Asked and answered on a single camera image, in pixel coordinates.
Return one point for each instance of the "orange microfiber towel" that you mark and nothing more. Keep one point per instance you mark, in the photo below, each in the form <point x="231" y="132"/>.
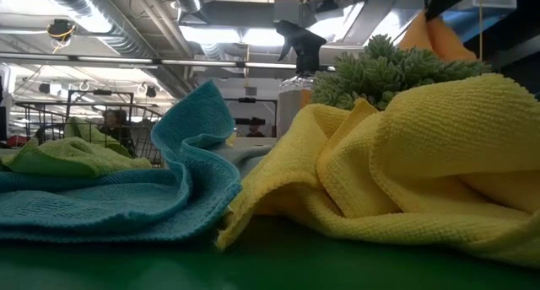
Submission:
<point x="443" y="41"/>

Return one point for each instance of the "yellow microfiber towel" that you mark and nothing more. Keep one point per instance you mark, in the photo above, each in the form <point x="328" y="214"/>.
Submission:
<point x="422" y="155"/>

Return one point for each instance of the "grey-blue microfiber towel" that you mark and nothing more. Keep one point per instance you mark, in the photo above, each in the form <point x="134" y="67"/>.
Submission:
<point x="249" y="155"/>

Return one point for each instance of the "light green microfiber towel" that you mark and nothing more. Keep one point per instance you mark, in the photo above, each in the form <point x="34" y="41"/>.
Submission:
<point x="84" y="132"/>
<point x="63" y="155"/>

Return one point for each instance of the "teal microfiber towel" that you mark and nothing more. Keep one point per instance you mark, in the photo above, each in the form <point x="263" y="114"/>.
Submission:
<point x="105" y="205"/>

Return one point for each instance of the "artificial succulent in grey pot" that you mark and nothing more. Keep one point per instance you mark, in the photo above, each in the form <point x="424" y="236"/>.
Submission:
<point x="379" y="71"/>

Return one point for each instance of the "clear spray bottle black trigger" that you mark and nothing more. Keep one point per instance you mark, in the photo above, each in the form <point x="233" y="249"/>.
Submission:
<point x="301" y="45"/>

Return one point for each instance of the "bright ceiling light panel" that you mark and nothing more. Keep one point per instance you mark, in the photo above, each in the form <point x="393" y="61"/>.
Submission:
<point x="261" y="37"/>

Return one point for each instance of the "person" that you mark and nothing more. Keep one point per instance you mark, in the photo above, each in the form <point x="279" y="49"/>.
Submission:
<point x="255" y="132"/>
<point x="114" y="119"/>

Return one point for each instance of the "green table mat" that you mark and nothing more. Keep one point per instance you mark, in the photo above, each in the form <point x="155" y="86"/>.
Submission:
<point x="253" y="269"/>

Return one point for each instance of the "grey horizontal ceiling pipe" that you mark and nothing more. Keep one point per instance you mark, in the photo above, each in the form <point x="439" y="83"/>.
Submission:
<point x="63" y="58"/>

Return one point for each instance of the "black rectangular stand frame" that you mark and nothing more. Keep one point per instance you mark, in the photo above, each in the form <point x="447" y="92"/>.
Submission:
<point x="249" y="99"/>

